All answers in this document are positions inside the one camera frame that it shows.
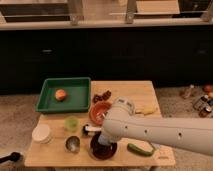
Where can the green plastic tray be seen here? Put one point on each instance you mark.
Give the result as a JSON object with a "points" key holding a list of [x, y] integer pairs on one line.
{"points": [[78, 91]]}

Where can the green plastic cup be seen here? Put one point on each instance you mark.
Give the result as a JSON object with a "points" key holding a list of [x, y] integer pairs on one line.
{"points": [[71, 123]]}

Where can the small metal cup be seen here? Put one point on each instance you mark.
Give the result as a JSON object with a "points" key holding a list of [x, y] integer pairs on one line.
{"points": [[72, 144]]}

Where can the black object on floor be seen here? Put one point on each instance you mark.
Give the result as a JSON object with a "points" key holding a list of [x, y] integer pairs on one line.
{"points": [[14, 156]]}

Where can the green cucumber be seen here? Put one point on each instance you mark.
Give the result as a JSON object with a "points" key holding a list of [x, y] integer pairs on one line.
{"points": [[139, 151]]}

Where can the red yellow apple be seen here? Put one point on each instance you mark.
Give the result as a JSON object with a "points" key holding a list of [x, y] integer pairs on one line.
{"points": [[60, 95]]}

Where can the grey blue cloth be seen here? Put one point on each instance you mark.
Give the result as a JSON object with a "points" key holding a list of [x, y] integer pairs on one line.
{"points": [[155, 146]]}

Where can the dark grapes bunch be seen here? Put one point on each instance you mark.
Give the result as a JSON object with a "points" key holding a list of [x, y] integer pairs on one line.
{"points": [[104, 97]]}

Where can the yellow banana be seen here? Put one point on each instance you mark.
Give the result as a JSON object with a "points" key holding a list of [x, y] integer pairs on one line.
{"points": [[146, 110]]}

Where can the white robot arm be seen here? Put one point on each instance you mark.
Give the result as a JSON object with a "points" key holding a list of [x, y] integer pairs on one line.
{"points": [[192, 134]]}

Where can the wooden fork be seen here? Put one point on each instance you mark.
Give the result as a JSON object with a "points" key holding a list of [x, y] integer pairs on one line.
{"points": [[101, 116]]}

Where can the bottles on floor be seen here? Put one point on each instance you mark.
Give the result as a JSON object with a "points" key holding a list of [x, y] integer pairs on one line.
{"points": [[201, 105]]}

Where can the orange bowl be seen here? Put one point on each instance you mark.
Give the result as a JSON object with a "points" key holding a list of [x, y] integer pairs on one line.
{"points": [[98, 108]]}

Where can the purple bowl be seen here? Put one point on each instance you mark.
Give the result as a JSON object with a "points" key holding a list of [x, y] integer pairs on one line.
{"points": [[102, 152]]}

